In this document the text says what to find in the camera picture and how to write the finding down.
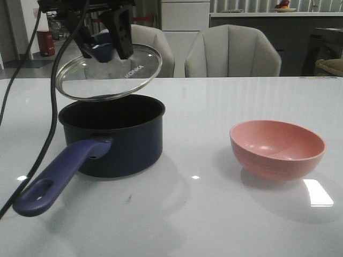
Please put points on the glass lid with blue knob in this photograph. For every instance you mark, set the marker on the glass lid with blue knob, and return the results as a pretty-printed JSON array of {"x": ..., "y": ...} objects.
[{"x": 105, "y": 76}]

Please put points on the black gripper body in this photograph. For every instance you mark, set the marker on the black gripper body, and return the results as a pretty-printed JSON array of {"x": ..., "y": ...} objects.
[{"x": 78, "y": 5}]

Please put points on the fruit plate on counter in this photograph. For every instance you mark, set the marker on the fruit plate on counter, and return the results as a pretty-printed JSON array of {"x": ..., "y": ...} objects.
[{"x": 283, "y": 6}]

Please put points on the grey counter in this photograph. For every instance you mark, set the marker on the grey counter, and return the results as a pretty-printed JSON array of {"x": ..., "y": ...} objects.
[{"x": 288, "y": 32}]

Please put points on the dark blue saucepan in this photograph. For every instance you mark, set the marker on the dark blue saucepan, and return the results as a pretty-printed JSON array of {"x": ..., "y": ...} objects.
[{"x": 103, "y": 139}]

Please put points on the white cabinet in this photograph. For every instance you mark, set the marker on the white cabinet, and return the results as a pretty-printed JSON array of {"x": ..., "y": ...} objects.
[{"x": 181, "y": 21}]

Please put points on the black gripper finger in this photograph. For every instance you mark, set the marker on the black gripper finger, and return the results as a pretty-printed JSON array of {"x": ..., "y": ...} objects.
[
  {"x": 74, "y": 23},
  {"x": 118, "y": 23}
]

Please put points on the pink bowl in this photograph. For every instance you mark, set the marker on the pink bowl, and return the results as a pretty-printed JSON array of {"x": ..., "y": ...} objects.
[{"x": 276, "y": 150}]

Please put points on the right beige chair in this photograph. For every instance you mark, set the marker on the right beige chair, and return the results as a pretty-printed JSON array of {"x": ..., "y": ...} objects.
[{"x": 232, "y": 51}]

